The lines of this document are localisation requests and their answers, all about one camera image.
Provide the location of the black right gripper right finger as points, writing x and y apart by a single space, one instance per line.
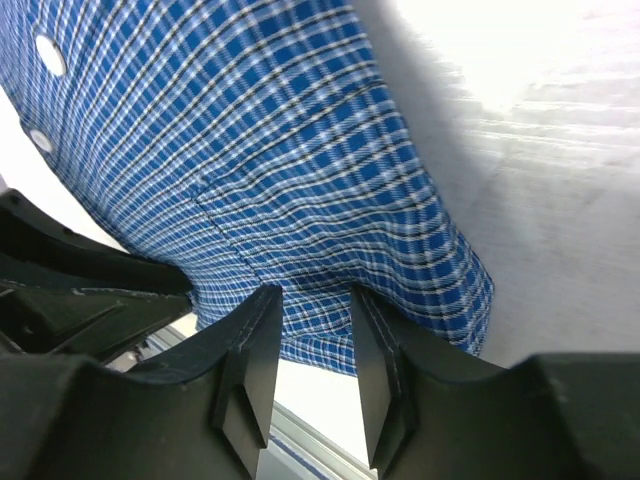
431 411

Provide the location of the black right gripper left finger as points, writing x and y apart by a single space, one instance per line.
199 410

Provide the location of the blue checked long sleeve shirt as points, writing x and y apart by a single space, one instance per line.
246 143

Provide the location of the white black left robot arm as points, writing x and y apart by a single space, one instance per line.
63 293

